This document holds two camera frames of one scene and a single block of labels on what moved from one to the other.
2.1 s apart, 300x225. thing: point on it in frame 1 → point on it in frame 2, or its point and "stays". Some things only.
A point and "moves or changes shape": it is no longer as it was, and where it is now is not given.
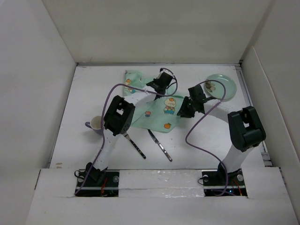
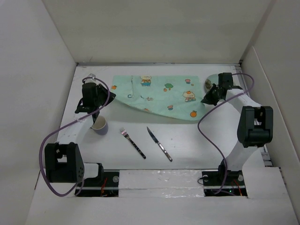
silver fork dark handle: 136,147 stays
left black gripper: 154,79 → 100,88
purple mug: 95,123 stays
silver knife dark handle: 156,141 stays
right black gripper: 183,111 → 208,99
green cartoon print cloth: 160,114 moves or changes shape
